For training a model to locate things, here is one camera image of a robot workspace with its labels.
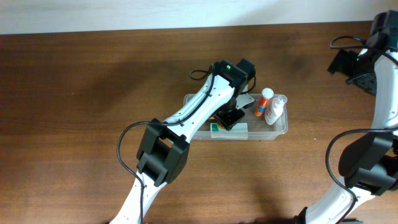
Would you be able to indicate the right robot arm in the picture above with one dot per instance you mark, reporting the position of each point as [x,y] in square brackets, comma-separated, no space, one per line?
[357,160]

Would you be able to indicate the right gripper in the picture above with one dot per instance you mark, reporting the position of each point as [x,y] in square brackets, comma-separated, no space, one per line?
[341,63]

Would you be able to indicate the clear plastic container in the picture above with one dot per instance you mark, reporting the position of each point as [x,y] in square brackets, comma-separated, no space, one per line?
[258,129]

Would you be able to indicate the white green medicine box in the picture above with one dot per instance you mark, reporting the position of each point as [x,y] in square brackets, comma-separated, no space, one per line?
[238,132]

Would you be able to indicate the white spray bottle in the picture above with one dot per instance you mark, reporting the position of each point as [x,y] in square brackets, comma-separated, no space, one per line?
[275,109]

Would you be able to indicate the dark bottle white cap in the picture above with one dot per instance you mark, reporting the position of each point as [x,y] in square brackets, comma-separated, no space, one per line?
[211,120]

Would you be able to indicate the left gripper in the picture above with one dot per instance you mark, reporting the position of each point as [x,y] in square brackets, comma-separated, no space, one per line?
[228,121]

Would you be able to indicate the orange tube white cap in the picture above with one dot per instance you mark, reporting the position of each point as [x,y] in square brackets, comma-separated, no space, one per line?
[267,94]

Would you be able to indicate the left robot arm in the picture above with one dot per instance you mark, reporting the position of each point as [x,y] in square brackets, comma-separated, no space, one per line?
[163,151]

